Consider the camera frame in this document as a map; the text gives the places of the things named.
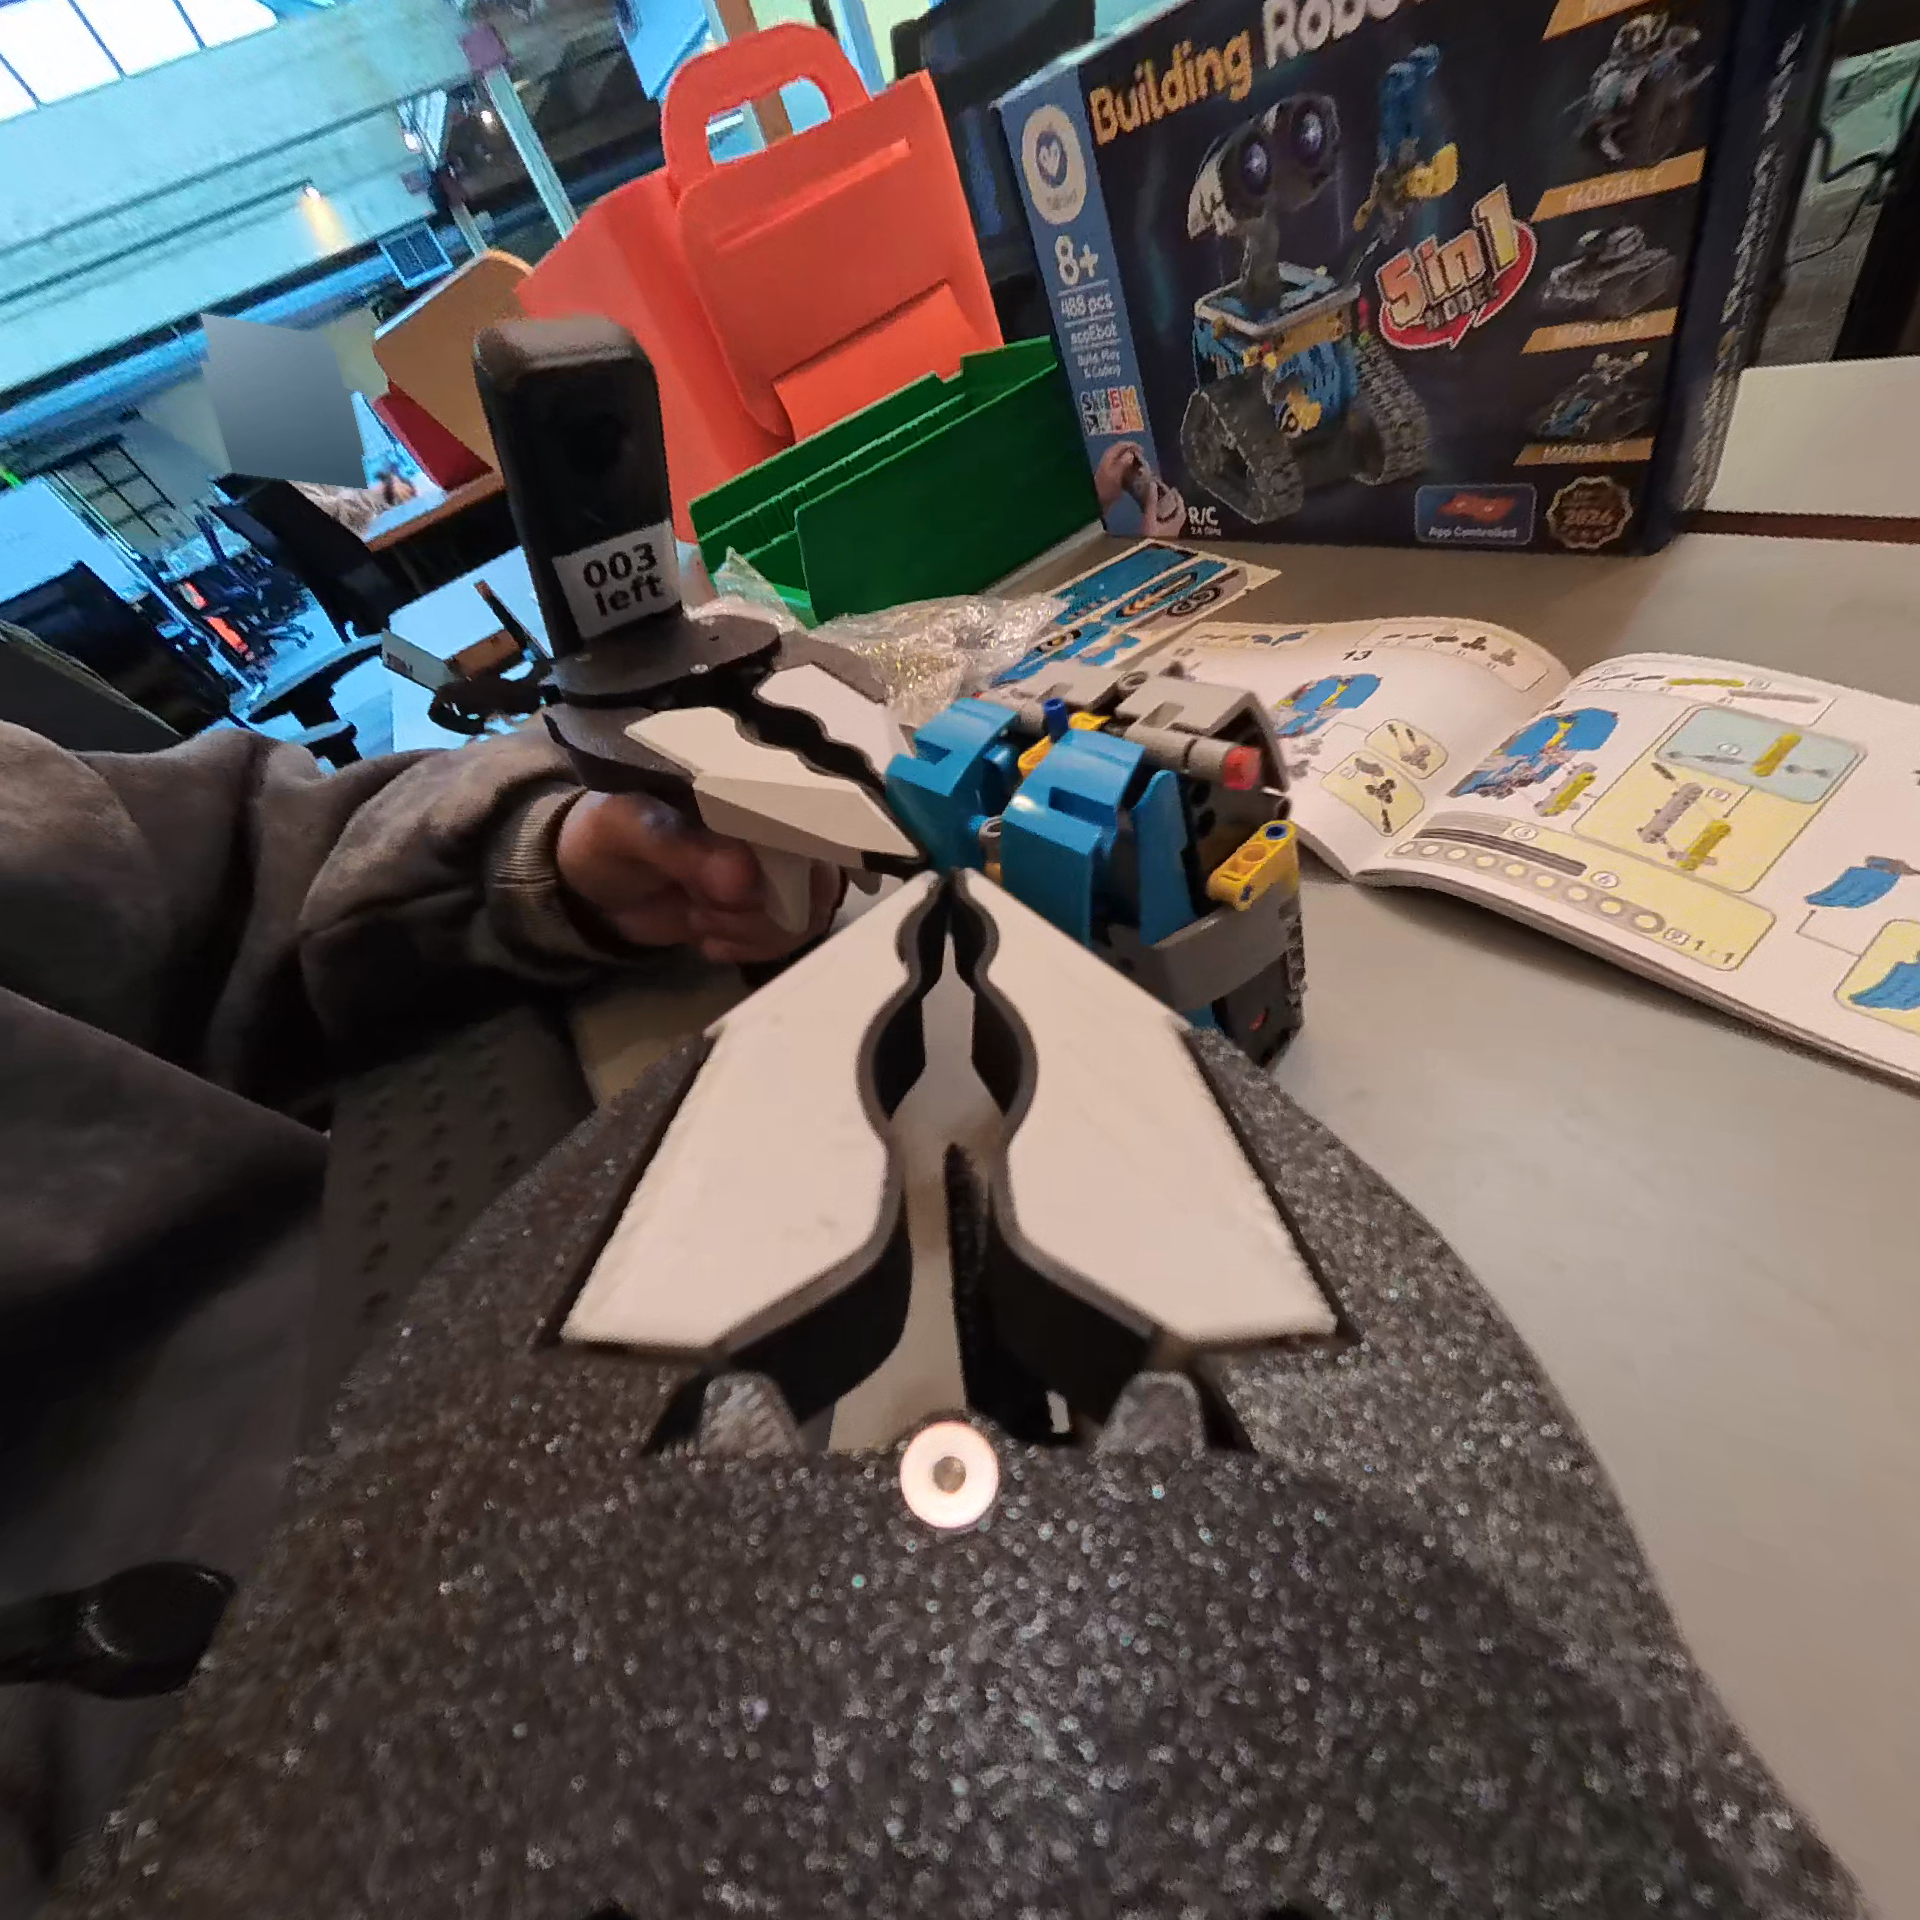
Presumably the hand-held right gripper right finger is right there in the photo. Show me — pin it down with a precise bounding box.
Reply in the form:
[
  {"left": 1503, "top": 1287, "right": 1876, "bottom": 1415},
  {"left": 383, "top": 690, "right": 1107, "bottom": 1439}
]
[{"left": 953, "top": 866, "right": 1342, "bottom": 1425}]

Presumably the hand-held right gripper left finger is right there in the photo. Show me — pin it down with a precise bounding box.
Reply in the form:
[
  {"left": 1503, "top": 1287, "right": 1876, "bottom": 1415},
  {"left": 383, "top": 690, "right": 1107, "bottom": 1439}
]
[{"left": 558, "top": 866, "right": 949, "bottom": 1428}]

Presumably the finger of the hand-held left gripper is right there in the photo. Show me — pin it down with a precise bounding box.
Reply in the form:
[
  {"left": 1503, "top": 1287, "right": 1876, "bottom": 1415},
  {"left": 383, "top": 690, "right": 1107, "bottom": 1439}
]
[
  {"left": 743, "top": 633, "right": 920, "bottom": 789},
  {"left": 617, "top": 703, "right": 929, "bottom": 871}
]

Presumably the blue grey toy brick model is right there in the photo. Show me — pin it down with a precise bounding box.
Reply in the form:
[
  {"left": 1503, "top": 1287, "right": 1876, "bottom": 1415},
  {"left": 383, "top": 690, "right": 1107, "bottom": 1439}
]
[{"left": 884, "top": 671, "right": 1309, "bottom": 1069}]

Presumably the person's left forearm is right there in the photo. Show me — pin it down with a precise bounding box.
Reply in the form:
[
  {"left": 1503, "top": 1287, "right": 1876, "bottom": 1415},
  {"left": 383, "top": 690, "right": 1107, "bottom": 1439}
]
[{"left": 0, "top": 716, "right": 617, "bottom": 1053}]

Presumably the grey desk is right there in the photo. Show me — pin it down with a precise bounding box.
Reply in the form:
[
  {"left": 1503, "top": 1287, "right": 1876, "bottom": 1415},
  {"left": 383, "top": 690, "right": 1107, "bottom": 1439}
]
[{"left": 386, "top": 357, "right": 1920, "bottom": 1920}]

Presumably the person's left hand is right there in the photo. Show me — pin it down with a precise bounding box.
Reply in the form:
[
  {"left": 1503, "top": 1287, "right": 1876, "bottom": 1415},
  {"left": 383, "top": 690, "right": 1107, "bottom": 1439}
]
[{"left": 558, "top": 785, "right": 845, "bottom": 966}]

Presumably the clear plastic parts bag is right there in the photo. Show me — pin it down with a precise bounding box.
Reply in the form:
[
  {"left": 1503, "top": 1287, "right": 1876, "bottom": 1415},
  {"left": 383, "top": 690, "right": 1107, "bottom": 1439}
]
[{"left": 712, "top": 547, "right": 1068, "bottom": 709}]

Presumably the green plastic bin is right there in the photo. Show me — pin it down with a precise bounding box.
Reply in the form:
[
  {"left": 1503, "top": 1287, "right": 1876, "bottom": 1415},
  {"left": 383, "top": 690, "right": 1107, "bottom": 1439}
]
[{"left": 689, "top": 336, "right": 1104, "bottom": 630}]

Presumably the black perforated panel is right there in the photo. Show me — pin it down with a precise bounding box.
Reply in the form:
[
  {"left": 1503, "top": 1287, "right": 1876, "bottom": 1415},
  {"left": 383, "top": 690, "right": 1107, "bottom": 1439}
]
[{"left": 329, "top": 1002, "right": 708, "bottom": 1352}]

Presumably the blue sticker sheet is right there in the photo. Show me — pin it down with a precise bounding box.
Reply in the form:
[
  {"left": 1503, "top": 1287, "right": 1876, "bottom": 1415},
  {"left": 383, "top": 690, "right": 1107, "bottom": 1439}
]
[{"left": 989, "top": 542, "right": 1281, "bottom": 697}]

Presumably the black office chair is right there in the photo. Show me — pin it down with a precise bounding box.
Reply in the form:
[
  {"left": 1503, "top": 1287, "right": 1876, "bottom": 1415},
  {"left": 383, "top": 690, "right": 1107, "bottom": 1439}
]
[{"left": 201, "top": 476, "right": 395, "bottom": 768}]

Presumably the orange plastic case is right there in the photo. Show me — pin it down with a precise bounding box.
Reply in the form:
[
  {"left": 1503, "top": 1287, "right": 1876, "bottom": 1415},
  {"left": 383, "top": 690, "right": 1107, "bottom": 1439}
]
[{"left": 516, "top": 43, "right": 1003, "bottom": 521}]

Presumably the person's dark clothing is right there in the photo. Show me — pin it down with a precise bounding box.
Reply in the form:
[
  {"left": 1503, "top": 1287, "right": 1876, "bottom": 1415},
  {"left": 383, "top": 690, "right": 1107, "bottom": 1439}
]
[{"left": 0, "top": 961, "right": 588, "bottom": 1920}]

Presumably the open instruction booklet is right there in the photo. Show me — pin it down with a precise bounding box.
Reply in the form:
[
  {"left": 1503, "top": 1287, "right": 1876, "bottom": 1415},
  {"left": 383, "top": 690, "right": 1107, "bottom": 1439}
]
[{"left": 1183, "top": 619, "right": 1920, "bottom": 1086}]

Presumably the dark toy robot box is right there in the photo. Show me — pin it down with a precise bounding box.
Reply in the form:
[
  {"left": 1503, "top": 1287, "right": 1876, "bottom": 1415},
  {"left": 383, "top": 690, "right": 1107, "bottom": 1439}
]
[{"left": 994, "top": 0, "right": 1920, "bottom": 559}]

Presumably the black round knob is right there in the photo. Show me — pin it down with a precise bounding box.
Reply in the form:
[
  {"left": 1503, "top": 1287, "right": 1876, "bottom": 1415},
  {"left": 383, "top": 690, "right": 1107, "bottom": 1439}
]
[{"left": 0, "top": 1564, "right": 238, "bottom": 1700}]

